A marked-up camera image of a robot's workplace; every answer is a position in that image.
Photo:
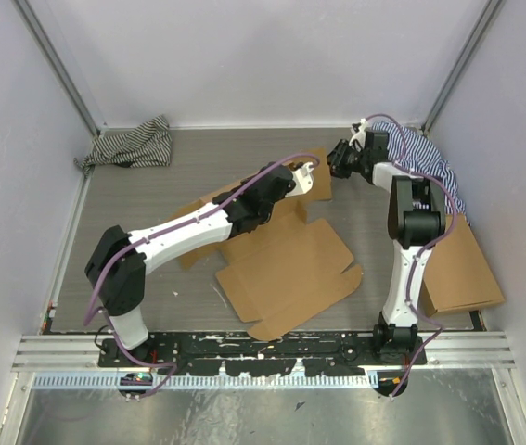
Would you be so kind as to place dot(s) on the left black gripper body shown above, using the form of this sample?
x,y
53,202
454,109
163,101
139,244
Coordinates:
x,y
267,215

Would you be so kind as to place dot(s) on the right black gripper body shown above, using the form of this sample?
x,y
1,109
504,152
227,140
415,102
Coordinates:
x,y
355,158

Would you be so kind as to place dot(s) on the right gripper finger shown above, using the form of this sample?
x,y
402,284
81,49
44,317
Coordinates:
x,y
341,151
339,170

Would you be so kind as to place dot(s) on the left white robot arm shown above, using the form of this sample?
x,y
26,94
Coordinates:
x,y
121,261

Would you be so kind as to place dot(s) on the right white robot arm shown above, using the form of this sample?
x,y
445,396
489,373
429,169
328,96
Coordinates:
x,y
416,219

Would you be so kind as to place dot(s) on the folded brown cardboard box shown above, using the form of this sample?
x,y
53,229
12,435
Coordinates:
x,y
457,277

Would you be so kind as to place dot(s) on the blue striped cloth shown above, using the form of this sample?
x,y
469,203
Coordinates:
x,y
417,153

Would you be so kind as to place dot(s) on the grey striped cloth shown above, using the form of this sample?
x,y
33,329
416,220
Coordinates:
x,y
147,145

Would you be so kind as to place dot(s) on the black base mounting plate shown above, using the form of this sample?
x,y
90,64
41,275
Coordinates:
x,y
330,353

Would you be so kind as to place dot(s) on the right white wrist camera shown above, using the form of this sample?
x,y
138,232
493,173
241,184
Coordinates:
x,y
358,131

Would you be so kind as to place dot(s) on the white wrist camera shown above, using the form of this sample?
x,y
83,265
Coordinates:
x,y
358,131
302,178

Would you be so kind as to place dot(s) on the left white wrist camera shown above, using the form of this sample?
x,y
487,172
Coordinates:
x,y
302,178

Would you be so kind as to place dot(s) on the right aluminium corner post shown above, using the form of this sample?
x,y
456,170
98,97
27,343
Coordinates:
x,y
469,49

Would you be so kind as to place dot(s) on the aluminium corner post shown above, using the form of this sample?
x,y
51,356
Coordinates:
x,y
52,57
469,49

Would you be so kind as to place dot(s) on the white slotted cable duct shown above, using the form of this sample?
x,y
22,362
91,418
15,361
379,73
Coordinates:
x,y
141,381

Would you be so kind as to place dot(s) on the aluminium rail frame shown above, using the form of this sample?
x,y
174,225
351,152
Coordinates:
x,y
451,349

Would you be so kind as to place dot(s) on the left aluminium corner post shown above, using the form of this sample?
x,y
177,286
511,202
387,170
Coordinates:
x,y
52,57

